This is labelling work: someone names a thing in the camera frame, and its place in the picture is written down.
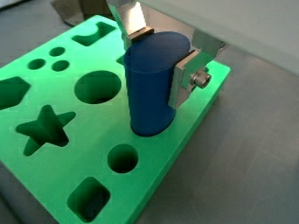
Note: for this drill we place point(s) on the green shape sorter block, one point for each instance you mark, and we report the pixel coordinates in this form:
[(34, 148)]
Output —
[(66, 138)]

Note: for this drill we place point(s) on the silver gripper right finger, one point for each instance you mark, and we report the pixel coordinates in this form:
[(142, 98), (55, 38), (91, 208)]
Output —
[(190, 74)]

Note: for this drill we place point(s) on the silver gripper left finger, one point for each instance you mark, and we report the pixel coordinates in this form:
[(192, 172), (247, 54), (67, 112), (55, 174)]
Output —
[(130, 18)]

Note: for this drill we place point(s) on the blue oval peg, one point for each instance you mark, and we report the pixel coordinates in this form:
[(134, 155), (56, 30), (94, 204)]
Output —
[(150, 60)]

